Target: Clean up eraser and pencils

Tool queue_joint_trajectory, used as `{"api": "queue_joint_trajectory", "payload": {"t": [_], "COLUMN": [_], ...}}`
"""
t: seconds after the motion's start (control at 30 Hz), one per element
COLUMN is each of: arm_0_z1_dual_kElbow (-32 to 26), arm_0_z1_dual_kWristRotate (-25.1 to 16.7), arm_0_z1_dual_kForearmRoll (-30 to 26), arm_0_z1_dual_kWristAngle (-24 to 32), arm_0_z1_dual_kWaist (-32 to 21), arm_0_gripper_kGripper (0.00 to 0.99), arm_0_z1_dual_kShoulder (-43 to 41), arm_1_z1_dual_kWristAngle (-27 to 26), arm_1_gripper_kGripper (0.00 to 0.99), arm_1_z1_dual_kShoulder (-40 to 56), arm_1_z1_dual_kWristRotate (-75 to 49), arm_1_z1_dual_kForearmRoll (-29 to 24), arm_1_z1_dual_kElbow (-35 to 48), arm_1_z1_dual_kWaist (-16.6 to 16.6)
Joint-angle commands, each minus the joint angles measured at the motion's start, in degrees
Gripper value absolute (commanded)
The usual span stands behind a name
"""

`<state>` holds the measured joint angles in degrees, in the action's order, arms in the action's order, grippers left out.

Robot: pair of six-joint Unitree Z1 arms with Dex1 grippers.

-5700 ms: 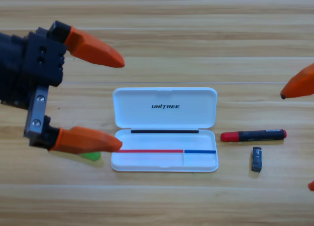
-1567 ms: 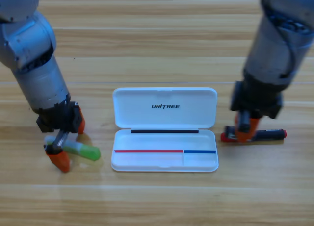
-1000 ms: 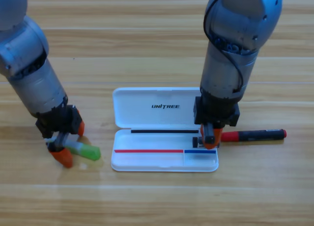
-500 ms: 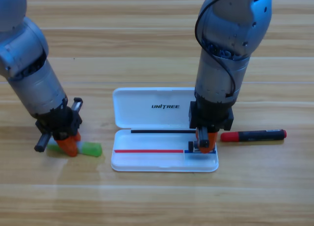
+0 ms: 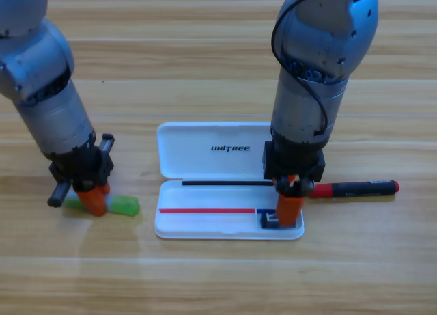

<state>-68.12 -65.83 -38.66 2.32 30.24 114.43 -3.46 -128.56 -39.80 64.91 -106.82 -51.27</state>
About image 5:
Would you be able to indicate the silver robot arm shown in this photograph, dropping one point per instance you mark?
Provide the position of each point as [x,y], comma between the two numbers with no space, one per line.
[324,55]
[51,106]

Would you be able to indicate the white Unitree pencil case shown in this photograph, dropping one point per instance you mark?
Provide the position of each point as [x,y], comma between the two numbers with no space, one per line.
[211,192]

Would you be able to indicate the green eraser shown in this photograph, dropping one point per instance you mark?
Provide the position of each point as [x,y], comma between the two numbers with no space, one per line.
[124,205]

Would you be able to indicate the red and black marker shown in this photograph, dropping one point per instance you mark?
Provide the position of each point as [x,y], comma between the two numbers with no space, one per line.
[355,188]

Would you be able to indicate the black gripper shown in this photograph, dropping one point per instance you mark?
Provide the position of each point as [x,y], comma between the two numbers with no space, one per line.
[293,161]
[85,166]

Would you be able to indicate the black eraser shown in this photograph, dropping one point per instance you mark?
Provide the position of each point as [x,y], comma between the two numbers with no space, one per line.
[268,221]

